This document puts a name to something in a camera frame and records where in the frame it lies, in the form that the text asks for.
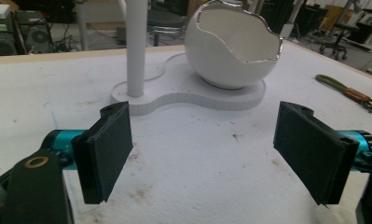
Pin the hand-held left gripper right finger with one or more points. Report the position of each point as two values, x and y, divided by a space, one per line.
314 155

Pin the white stand with pole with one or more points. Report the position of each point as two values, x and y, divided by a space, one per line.
180 87

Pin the computer tower case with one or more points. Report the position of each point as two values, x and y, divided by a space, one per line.
34 32

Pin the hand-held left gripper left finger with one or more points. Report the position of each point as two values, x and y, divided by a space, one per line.
104 155

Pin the black office chair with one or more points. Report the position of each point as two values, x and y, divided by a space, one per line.
339 37

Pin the white table leg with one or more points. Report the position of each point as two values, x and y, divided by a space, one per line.
82 28

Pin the white eggshell-shaped bowl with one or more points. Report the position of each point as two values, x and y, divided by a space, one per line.
233 46

